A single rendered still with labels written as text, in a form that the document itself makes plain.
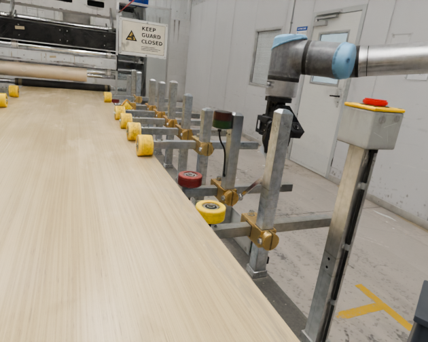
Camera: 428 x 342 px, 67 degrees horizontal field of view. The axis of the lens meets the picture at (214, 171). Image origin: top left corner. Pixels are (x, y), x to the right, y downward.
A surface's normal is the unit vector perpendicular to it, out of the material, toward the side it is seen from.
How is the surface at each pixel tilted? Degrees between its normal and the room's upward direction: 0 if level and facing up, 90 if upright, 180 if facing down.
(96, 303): 0
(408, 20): 90
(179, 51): 90
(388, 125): 90
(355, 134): 90
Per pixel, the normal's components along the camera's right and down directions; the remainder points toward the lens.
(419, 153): -0.92, 0.02
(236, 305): 0.11, -0.95
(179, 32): 0.37, 0.32
